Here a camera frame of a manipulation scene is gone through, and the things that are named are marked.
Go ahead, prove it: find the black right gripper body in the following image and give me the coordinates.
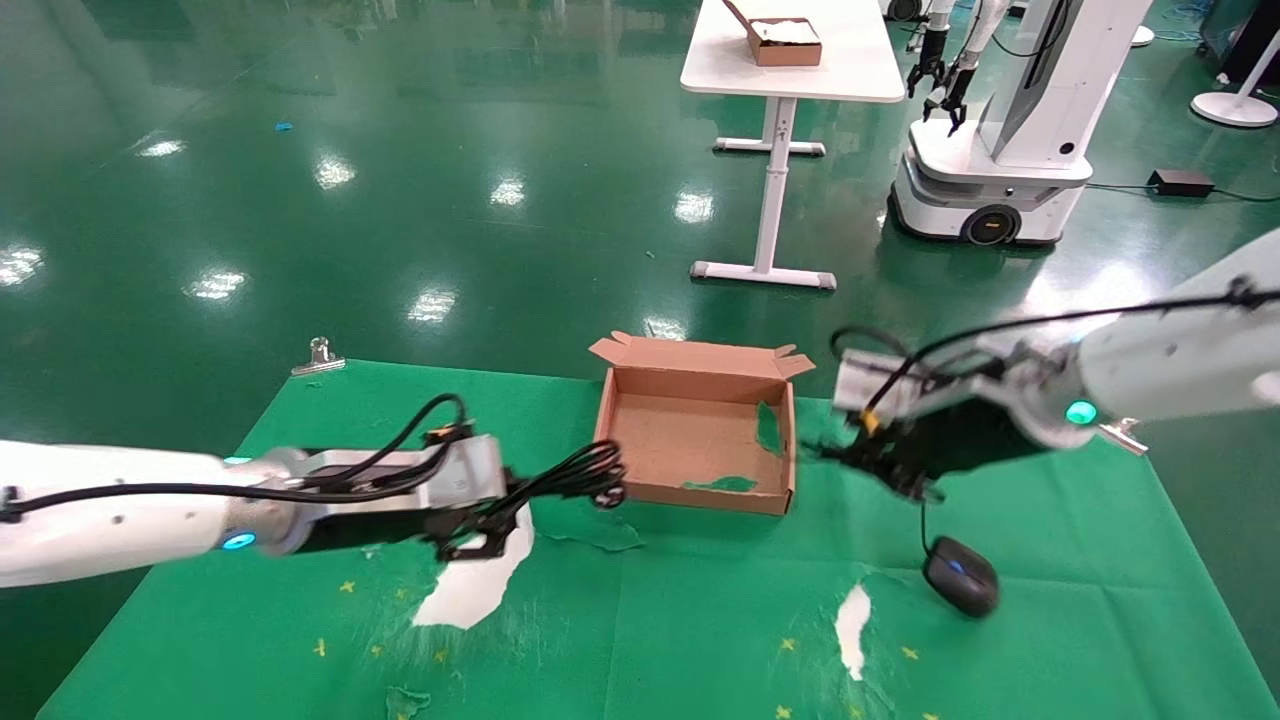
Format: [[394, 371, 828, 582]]
[[878, 398, 1047, 483]]

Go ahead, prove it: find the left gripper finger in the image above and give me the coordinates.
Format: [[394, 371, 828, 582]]
[[437, 520, 517, 562], [470, 486, 531, 523]]

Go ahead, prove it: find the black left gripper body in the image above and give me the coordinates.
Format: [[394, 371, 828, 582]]
[[298, 505, 473, 557]]

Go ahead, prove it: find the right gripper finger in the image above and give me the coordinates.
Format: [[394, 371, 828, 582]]
[[815, 428, 901, 473], [880, 460, 946, 504]]

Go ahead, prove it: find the black power cable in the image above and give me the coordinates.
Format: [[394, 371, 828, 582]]
[[478, 440, 629, 529]]

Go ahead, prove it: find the black wired computer mouse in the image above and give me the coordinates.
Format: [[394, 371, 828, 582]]
[[800, 440, 1002, 619]]

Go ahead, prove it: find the background robot arm black gripper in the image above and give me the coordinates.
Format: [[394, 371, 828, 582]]
[[906, 0, 952, 100], [922, 0, 1009, 138]]

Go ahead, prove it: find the open brown cardboard box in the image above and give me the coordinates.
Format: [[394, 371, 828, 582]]
[[588, 331, 817, 517]]

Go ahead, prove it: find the brown box with white contents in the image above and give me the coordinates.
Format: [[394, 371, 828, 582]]
[[721, 0, 823, 69]]

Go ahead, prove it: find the silver metal table clip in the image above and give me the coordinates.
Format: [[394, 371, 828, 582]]
[[291, 338, 347, 378], [1098, 420, 1149, 457]]

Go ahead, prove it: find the green table cloth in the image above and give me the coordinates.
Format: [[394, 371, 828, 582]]
[[35, 358, 1279, 720]]

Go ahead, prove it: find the black power adapter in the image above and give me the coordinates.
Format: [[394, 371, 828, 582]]
[[1147, 168, 1216, 199]]

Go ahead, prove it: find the white wheeled background robot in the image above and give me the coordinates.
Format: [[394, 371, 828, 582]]
[[888, 0, 1154, 248]]

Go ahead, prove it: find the white background table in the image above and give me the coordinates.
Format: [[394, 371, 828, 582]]
[[680, 0, 907, 292]]

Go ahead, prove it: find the white floor stand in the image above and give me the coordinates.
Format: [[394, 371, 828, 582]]
[[1190, 30, 1280, 129]]

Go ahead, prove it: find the black cabinet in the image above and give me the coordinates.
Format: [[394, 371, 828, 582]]
[[1198, 0, 1280, 87]]

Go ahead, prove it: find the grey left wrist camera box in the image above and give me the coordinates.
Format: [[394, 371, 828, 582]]
[[300, 433, 508, 513]]

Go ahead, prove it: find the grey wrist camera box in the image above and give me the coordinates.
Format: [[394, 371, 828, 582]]
[[832, 350, 1011, 421], [300, 433, 508, 513]]

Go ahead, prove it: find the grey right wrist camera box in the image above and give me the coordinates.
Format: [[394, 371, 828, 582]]
[[832, 350, 1011, 421]]

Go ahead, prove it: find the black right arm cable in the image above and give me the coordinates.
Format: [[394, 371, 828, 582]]
[[830, 280, 1280, 421]]

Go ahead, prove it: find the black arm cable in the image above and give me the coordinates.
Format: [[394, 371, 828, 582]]
[[830, 280, 1280, 421], [0, 393, 469, 523]]

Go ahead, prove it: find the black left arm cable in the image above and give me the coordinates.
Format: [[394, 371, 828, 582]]
[[0, 393, 469, 523]]

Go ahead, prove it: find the black adapter floor cable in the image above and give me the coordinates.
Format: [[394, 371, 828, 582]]
[[1086, 182, 1280, 204]]

